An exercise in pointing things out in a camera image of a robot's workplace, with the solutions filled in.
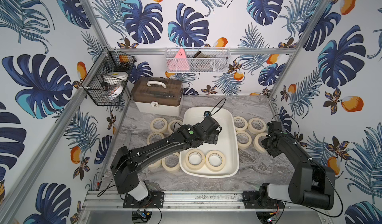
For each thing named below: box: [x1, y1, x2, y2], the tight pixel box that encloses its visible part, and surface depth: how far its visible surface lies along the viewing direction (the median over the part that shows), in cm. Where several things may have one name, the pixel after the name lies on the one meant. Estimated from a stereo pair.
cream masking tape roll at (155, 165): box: [147, 159, 163, 170], surface depth 85 cm
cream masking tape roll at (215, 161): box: [204, 149, 226, 172], surface depth 87 cm
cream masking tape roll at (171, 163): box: [161, 151, 181, 173], surface depth 85 cm
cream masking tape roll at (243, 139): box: [235, 130, 253, 149], surface depth 97 cm
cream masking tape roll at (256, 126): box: [247, 117, 267, 135], surface depth 104 cm
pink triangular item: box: [167, 48, 191, 72], surface depth 92 cm
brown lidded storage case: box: [130, 76, 184, 117], surface depth 100 cm
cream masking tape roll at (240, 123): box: [232, 115, 249, 131], surface depth 105 cm
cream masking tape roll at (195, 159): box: [185, 148, 206, 171], surface depth 88 cm
